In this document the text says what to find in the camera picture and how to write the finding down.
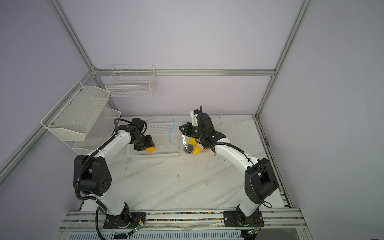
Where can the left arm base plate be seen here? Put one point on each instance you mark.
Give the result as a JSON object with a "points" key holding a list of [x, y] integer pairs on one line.
{"points": [[126, 220]]}

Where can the black round food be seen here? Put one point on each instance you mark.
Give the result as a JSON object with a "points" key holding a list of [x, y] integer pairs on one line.
{"points": [[189, 149]]}

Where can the small yellow food piece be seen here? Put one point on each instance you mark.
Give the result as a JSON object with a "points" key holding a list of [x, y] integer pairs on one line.
{"points": [[150, 150]]}

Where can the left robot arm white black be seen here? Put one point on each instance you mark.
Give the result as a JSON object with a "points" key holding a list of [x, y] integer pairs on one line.
{"points": [[92, 177]]}

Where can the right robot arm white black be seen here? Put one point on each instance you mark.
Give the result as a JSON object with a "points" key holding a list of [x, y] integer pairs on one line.
{"points": [[260, 180]]}

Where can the lower white mesh shelf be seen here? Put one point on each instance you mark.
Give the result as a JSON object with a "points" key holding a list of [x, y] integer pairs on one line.
{"points": [[100, 132]]}

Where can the white mesh shelf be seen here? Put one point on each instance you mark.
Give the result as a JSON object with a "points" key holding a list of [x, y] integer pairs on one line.
{"points": [[72, 118], [100, 132]]}

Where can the white plastic perforated basket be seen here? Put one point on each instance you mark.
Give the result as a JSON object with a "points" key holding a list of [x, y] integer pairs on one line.
{"points": [[166, 138]]}

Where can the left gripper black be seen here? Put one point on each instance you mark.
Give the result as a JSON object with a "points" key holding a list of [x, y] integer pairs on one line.
{"points": [[145, 144]]}

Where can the clear zip top bag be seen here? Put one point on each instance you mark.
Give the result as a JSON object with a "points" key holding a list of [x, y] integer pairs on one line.
{"points": [[187, 138]]}

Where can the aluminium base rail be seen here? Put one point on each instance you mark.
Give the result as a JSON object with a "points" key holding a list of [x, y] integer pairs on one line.
{"points": [[184, 225]]}

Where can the upper white mesh shelf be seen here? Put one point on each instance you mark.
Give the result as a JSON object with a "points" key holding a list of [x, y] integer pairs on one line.
{"points": [[72, 118]]}

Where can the yellow lemon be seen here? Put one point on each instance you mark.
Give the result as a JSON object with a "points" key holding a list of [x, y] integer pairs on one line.
{"points": [[196, 150]]}

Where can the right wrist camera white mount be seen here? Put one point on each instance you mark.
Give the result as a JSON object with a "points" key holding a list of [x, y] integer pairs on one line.
{"points": [[194, 114]]}

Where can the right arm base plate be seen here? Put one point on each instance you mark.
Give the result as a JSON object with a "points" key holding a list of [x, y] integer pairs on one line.
{"points": [[238, 219]]}

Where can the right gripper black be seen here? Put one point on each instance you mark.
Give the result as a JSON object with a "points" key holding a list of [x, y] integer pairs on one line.
{"points": [[188, 130]]}

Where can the white wire wall basket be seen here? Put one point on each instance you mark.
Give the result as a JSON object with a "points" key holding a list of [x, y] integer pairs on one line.
{"points": [[132, 81]]}

